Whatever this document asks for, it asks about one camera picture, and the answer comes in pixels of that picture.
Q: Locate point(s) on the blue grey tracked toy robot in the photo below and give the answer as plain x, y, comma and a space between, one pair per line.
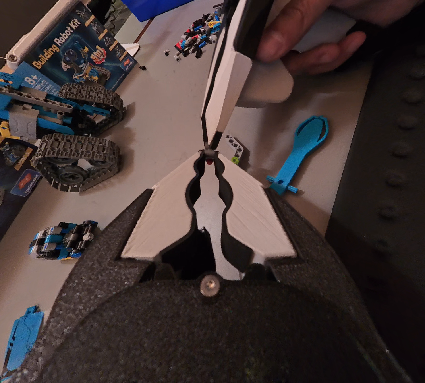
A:
66, 157

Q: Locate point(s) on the grey desk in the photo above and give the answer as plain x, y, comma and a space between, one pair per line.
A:
159, 107

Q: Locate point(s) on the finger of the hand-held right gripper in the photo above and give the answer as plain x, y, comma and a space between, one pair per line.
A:
217, 44
229, 74

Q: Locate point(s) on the small blue black toy car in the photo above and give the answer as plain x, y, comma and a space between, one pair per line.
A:
56, 240

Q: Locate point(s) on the black dimpled pad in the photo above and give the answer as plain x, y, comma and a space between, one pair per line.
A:
391, 190

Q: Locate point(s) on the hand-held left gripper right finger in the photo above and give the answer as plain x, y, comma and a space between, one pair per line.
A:
255, 223

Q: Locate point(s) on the dark blue toy kit box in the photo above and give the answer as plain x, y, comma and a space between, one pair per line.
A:
16, 210

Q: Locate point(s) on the blue brick separator tool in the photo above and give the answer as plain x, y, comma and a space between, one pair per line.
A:
298, 157

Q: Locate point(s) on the blue toy panel piece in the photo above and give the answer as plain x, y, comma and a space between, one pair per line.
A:
23, 336

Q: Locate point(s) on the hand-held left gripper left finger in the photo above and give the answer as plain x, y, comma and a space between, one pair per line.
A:
159, 220

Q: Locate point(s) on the pile of toy building pieces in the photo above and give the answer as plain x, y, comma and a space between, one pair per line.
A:
196, 37

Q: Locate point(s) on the building robot kit booklet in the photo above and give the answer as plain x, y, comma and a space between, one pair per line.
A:
73, 47

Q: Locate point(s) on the small grey connector red pin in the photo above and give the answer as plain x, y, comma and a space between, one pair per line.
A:
208, 150

